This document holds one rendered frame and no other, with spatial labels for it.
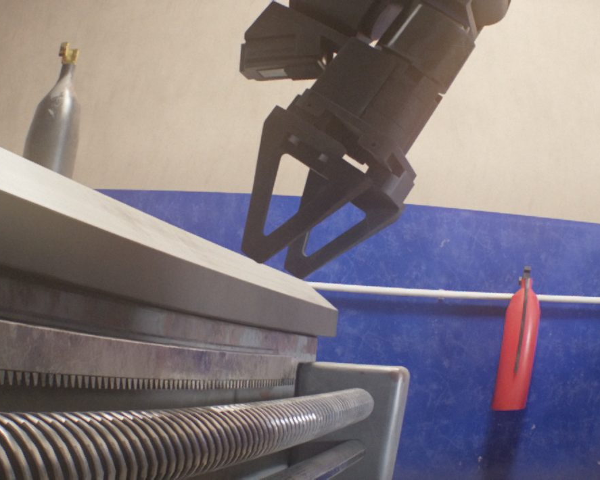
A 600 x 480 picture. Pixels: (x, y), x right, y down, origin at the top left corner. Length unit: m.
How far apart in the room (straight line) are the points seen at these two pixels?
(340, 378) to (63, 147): 1.83
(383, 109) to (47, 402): 0.28
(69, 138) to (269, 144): 2.22
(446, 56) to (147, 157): 3.44
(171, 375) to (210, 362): 0.08
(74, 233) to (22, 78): 4.11
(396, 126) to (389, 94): 0.02
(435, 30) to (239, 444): 0.29
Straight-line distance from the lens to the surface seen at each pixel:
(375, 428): 1.02
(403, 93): 0.57
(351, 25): 0.60
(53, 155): 2.71
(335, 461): 0.84
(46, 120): 2.74
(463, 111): 3.75
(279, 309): 0.86
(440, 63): 0.58
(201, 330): 0.71
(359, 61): 0.58
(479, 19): 0.64
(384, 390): 1.02
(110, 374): 0.50
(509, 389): 3.43
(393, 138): 0.58
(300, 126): 0.53
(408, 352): 3.63
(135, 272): 0.53
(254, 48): 0.61
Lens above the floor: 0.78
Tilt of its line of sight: 6 degrees up
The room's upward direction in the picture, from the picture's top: 5 degrees clockwise
